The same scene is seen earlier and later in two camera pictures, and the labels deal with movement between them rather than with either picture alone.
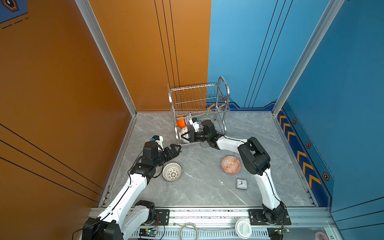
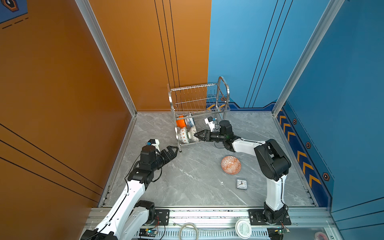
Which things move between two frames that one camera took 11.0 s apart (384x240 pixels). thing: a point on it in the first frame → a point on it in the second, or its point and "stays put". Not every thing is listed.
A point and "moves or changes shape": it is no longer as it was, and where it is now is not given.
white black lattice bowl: (172, 171) moves or changes shape
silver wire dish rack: (189, 102) stays put
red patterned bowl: (231, 165) stays put
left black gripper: (174, 153) stays put
